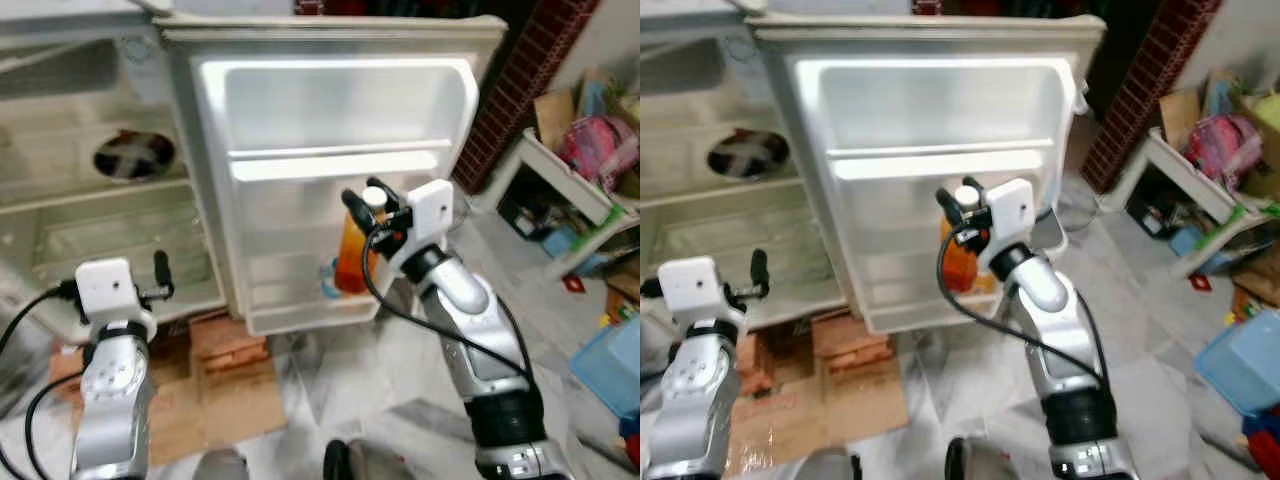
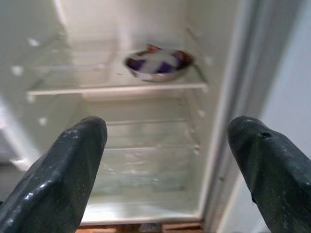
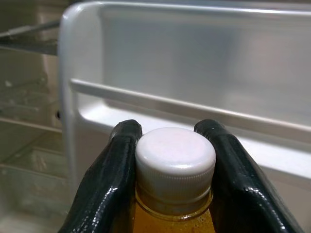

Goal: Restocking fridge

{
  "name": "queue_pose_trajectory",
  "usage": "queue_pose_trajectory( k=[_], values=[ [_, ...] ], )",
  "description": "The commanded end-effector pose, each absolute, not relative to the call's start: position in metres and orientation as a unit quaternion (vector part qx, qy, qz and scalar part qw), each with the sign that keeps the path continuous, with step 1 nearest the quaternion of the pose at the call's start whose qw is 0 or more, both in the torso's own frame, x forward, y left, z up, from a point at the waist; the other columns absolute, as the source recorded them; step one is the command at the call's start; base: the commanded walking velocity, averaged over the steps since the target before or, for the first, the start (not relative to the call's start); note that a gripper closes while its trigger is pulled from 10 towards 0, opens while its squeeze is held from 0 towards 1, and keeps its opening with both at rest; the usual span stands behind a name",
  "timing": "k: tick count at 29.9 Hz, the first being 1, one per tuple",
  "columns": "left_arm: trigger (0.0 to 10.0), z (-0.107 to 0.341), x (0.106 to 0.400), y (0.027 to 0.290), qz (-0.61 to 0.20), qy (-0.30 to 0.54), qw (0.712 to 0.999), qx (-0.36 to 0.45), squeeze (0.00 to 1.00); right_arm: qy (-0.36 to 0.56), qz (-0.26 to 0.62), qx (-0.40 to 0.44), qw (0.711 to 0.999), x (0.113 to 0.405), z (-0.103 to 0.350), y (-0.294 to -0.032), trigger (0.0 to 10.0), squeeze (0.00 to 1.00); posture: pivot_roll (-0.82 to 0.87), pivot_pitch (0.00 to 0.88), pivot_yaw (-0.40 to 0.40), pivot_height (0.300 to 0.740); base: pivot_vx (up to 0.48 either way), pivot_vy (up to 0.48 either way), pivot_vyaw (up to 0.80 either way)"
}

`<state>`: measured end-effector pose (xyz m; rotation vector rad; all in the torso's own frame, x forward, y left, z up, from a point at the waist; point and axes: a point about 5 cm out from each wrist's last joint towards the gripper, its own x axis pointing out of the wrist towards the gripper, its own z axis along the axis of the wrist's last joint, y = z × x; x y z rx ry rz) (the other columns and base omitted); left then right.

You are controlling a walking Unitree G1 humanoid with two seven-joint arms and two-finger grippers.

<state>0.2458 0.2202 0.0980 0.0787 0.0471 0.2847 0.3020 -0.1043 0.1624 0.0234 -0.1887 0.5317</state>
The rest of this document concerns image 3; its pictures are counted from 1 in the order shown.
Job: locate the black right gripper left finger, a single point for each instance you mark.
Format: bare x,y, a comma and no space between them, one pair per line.
107,184

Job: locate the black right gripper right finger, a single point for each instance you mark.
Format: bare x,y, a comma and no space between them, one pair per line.
240,194

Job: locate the large orange liquid plastic bottle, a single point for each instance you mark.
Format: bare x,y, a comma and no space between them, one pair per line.
175,155

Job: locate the white fridge door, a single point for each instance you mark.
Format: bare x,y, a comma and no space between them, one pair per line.
77,48

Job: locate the white fridge body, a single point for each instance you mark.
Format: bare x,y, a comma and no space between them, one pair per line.
24,170

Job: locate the white fridge door shelf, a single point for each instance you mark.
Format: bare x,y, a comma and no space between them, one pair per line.
170,103

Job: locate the dark-edged fridge interior shelf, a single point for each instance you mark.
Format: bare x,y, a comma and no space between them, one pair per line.
29,46

